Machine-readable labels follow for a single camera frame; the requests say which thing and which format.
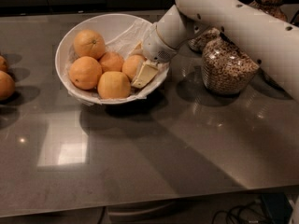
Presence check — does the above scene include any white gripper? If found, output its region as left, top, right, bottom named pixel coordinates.
left=130, top=23, right=178, bottom=89

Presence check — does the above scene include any orange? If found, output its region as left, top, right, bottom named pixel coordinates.
left=99, top=51, right=124, bottom=72
left=0, top=55, right=8, bottom=72
left=73, top=29, right=106, bottom=60
left=122, top=54, right=146, bottom=80
left=97, top=71, right=131, bottom=99
left=0, top=71, right=15, bottom=101
left=68, top=56, right=102, bottom=90

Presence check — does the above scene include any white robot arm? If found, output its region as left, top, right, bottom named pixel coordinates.
left=141, top=0, right=299, bottom=101

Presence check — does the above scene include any white bowl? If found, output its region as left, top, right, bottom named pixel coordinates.
left=55, top=13, right=171, bottom=105

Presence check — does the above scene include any white paper liner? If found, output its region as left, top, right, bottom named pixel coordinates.
left=64, top=17, right=171, bottom=106

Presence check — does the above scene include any back left cereal jar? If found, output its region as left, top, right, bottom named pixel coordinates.
left=188, top=28, right=221, bottom=53

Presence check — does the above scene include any orange top back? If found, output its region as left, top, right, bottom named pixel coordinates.
left=73, top=29, right=106, bottom=60

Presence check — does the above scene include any front cereal glass jar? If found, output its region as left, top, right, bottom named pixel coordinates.
left=202, top=34, right=259, bottom=95

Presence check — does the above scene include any back right cereal jar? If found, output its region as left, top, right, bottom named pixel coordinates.
left=249, top=0, right=287, bottom=21

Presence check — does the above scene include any black power adapter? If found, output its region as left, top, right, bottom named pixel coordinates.
left=261, top=193, right=292, bottom=224

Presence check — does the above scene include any black cable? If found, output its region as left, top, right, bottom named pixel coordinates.
left=212, top=202, right=265, bottom=224

